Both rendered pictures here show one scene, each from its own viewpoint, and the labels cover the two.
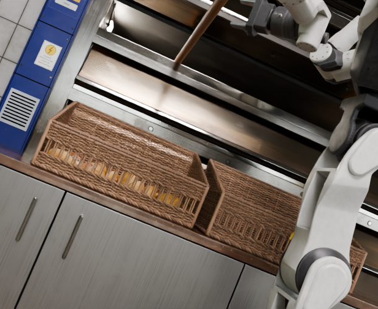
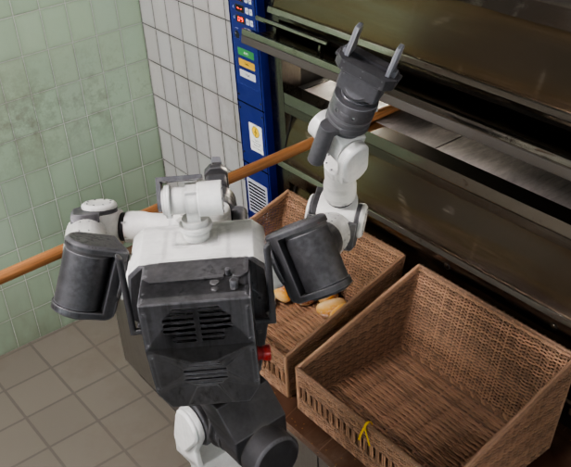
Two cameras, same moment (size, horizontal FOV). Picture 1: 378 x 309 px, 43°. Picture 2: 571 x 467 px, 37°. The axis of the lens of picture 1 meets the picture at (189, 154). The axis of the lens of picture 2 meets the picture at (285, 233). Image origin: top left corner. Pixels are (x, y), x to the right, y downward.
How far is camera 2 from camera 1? 2.45 m
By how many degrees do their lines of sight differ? 69
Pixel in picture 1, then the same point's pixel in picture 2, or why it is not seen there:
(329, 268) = not seen: outside the picture
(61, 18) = (250, 94)
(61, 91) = (283, 174)
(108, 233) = not seen: hidden behind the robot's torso
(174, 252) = not seen: hidden behind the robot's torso
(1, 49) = (234, 132)
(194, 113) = (393, 196)
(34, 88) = (260, 176)
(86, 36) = (279, 106)
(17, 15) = (230, 93)
